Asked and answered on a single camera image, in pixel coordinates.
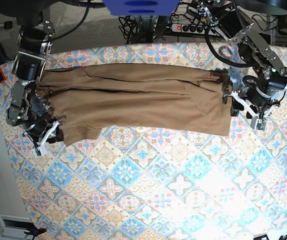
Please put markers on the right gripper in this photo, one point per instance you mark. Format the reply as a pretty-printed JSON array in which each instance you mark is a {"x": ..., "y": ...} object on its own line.
[{"x": 45, "y": 129}]

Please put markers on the patterned tile tablecloth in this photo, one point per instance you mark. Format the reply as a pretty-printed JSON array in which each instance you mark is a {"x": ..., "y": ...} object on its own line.
[{"x": 139, "y": 183}]

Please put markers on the white power strip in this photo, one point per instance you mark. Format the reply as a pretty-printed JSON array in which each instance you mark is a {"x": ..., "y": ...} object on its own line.
[{"x": 187, "y": 29}]

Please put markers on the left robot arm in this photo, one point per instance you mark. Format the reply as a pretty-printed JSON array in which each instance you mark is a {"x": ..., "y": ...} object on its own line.
[{"x": 271, "y": 74}]

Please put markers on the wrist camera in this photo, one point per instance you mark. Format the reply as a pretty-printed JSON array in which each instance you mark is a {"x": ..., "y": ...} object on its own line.
[
  {"x": 258, "y": 124},
  {"x": 40, "y": 151}
]

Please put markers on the orange black clamp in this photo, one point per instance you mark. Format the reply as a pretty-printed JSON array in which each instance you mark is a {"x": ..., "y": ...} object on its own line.
[{"x": 35, "y": 231}]

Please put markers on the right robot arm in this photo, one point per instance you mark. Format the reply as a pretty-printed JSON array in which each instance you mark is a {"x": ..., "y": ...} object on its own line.
[{"x": 35, "y": 41}]

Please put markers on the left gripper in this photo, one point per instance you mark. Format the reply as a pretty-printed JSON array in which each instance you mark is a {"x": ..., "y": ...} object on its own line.
[{"x": 239, "y": 104}]

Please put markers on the white wall vent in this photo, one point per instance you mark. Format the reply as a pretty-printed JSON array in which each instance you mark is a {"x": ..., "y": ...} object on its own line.
[{"x": 14, "y": 227}]

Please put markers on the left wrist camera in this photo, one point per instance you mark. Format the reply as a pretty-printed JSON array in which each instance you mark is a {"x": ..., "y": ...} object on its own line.
[{"x": 258, "y": 124}]

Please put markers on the brown t-shirt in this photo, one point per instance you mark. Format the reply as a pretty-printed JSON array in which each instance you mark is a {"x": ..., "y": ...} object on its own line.
[{"x": 136, "y": 95}]

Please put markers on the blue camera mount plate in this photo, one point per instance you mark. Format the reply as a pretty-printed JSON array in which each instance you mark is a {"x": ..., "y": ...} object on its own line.
[{"x": 141, "y": 7}]

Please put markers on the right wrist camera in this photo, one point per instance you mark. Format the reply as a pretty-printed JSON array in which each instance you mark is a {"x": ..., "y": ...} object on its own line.
[{"x": 40, "y": 151}]

